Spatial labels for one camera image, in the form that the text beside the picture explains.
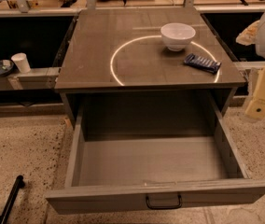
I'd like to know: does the grey top drawer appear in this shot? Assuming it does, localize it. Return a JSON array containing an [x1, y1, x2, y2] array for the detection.
[[46, 91, 265, 214]]

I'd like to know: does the grey drawer cabinet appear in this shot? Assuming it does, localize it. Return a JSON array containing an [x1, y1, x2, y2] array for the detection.
[[55, 7, 244, 122]]

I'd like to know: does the blue snack packet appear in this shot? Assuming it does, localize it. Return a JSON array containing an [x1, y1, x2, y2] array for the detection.
[[184, 53, 221, 74]]

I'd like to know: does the white ceramic bowl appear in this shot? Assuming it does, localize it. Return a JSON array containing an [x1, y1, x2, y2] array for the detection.
[[160, 22, 196, 51]]

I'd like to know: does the white paper cup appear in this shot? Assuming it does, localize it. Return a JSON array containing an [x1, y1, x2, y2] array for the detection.
[[11, 53, 31, 73]]

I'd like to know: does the dark round plate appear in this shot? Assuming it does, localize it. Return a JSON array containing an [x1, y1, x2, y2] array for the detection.
[[0, 60, 14, 77]]

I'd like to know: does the black stand leg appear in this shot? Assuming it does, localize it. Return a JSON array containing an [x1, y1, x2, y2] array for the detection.
[[0, 175, 25, 224]]

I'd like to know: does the black top drawer handle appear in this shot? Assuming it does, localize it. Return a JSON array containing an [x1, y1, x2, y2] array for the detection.
[[146, 194, 183, 210]]

